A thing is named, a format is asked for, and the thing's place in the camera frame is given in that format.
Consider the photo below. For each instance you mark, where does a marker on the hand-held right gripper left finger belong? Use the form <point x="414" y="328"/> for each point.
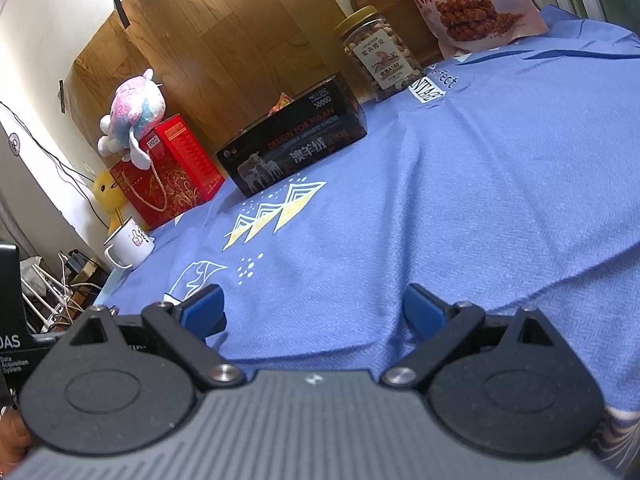
<point x="202" y="310"/>

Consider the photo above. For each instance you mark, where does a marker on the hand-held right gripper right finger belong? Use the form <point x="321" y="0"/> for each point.
<point x="422" y="307"/>

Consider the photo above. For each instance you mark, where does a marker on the black cardboard box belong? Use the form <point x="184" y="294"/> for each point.
<point x="300" y="145"/>

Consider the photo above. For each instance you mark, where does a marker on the red snack packet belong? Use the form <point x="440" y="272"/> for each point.
<point x="281" y="105"/>

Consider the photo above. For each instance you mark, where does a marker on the person's left hand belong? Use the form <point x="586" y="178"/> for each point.
<point x="12" y="435"/>

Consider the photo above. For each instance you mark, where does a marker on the white enamel mug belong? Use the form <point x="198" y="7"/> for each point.
<point x="127" y="247"/>

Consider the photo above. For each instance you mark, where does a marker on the black charger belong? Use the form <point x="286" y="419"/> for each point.
<point x="79" y="261"/>

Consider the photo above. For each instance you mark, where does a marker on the blue printed cloth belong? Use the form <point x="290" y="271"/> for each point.
<point x="450" y="185"/>

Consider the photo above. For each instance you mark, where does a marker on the red gift bag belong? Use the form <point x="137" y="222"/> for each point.
<point x="150" y="195"/>

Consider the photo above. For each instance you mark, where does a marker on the yellow plush toy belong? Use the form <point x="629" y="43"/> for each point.
<point x="107" y="192"/>

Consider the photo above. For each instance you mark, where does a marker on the red gift box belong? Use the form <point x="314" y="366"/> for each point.
<point x="187" y="155"/>

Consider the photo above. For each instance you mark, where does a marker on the pink and blue plush toy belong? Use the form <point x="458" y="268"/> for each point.
<point x="135" y="105"/>

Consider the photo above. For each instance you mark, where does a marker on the black tape strip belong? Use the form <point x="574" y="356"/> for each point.
<point x="62" y="96"/>
<point x="121" y="7"/>

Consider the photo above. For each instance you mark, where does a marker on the nut jar with yellow lid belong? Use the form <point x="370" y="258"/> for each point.
<point x="380" y="50"/>

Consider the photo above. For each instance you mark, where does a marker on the wooden board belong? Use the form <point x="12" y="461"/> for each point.
<point x="200" y="35"/>

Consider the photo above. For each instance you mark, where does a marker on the pink snack bag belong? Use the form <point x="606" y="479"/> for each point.
<point x="475" y="15"/>

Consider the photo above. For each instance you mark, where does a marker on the white wall socket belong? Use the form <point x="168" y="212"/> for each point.
<point x="15" y="144"/>

